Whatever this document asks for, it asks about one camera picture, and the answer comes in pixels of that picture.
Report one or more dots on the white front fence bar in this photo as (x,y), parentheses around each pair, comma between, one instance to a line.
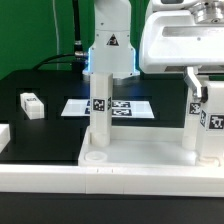
(169,181)

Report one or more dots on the white left fence block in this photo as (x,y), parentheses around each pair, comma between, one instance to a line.
(4,136)

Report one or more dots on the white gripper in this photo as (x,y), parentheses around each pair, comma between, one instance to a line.
(173,39)

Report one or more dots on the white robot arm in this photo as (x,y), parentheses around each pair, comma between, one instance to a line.
(112,52)

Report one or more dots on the white desk tabletop tray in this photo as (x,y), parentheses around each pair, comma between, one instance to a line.
(142,147)

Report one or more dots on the white marker sheet with tags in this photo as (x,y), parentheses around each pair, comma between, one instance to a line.
(120,109)

